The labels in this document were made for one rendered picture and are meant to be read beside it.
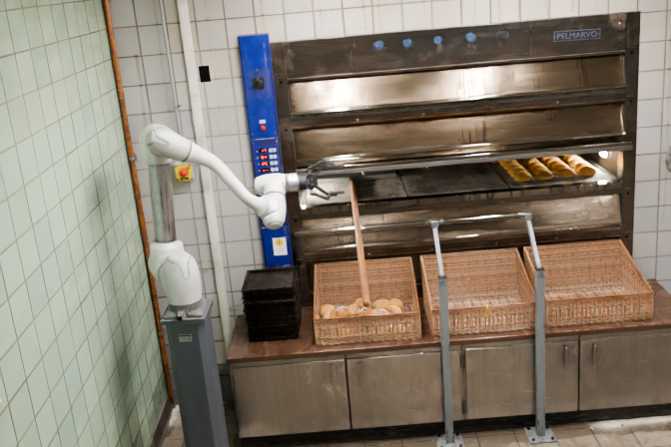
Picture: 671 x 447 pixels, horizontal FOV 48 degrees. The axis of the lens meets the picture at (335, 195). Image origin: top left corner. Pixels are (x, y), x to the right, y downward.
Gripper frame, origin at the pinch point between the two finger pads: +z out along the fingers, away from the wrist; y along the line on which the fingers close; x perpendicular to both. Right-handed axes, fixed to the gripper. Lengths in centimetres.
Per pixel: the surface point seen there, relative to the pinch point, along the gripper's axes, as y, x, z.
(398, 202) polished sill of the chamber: 32, -55, 31
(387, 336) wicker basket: 88, -5, 17
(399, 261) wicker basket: 66, -51, 29
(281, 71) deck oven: -46, -55, -27
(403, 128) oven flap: -10, -57, 36
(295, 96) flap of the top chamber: -32, -56, -21
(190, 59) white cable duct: -57, -53, -74
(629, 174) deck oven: 27, -56, 160
